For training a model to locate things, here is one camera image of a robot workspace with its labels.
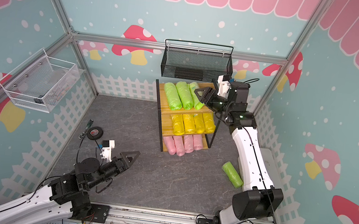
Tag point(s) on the black wire mesh basket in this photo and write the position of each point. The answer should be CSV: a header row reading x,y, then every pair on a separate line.
x,y
196,61

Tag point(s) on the green trash bag roll floor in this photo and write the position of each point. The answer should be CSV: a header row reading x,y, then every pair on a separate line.
x,y
193,87

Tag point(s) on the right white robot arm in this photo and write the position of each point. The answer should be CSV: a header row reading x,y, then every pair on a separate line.
x,y
259,198

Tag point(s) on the green handled ratchet wrench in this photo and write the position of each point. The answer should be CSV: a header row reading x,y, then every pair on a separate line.
x,y
83,134

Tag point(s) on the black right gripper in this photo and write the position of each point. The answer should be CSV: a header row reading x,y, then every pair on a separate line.
x,y
210,98

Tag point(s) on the green trash bag roll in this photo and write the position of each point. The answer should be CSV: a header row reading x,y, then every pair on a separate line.
x,y
172,96
232,175
185,95

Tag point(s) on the pink trash bag roll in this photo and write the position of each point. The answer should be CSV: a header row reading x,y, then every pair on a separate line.
x,y
169,144
198,142
188,142
179,145

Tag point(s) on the wooden three-tier shelf black frame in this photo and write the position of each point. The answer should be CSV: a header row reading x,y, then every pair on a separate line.
x,y
165,122

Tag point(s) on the translucent plastic storage box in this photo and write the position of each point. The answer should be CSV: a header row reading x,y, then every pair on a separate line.
x,y
271,168

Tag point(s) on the black tape roll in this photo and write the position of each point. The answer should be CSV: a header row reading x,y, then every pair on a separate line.
x,y
95,133

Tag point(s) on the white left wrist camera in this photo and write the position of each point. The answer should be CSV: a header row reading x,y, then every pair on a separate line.
x,y
106,148

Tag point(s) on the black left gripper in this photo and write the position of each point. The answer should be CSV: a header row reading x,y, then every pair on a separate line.
x,y
125,161

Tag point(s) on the white wire mesh basket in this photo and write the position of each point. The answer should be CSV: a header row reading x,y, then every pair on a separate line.
x,y
40,82

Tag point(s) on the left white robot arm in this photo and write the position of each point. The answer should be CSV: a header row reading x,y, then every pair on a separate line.
x,y
67,195

